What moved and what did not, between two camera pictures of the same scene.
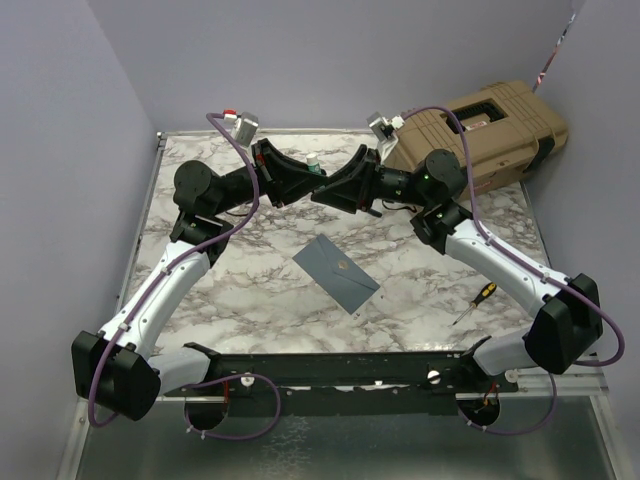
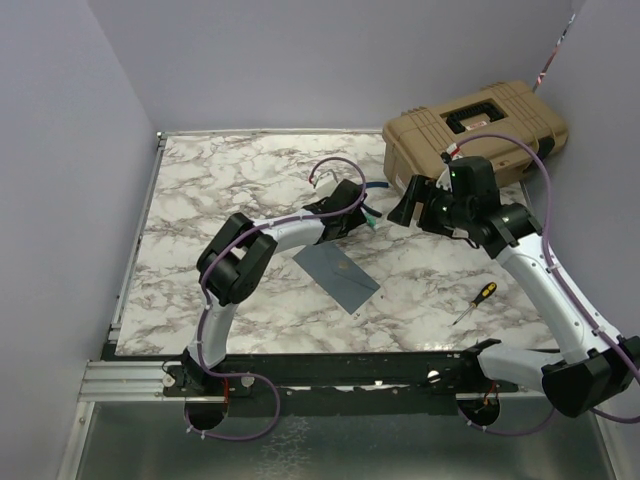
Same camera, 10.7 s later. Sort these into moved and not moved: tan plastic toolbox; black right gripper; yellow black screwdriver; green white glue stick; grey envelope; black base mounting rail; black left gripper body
Moved: green white glue stick; black left gripper body; black right gripper
Not moved: black base mounting rail; tan plastic toolbox; grey envelope; yellow black screwdriver
